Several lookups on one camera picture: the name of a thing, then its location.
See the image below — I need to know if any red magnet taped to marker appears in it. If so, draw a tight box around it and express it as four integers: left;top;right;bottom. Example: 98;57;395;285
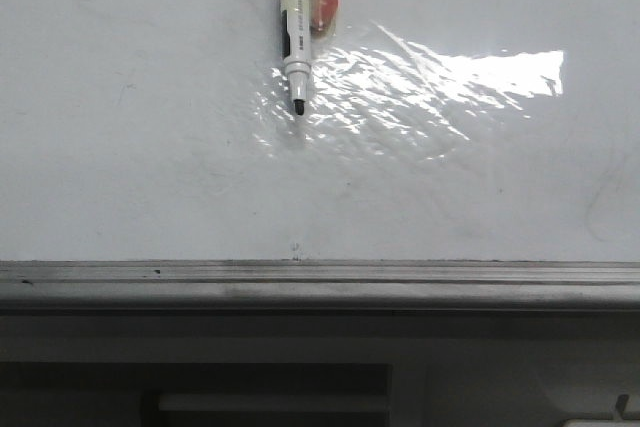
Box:
310;0;339;33

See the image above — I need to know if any white whiteboard marker pen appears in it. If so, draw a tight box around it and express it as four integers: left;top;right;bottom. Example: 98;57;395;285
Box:
280;0;312;116

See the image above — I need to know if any white whiteboard surface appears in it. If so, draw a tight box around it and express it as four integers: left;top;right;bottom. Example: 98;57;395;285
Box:
1;0;639;262

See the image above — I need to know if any aluminium whiteboard frame rail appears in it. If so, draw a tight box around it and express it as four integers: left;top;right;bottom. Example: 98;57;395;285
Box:
1;260;639;312

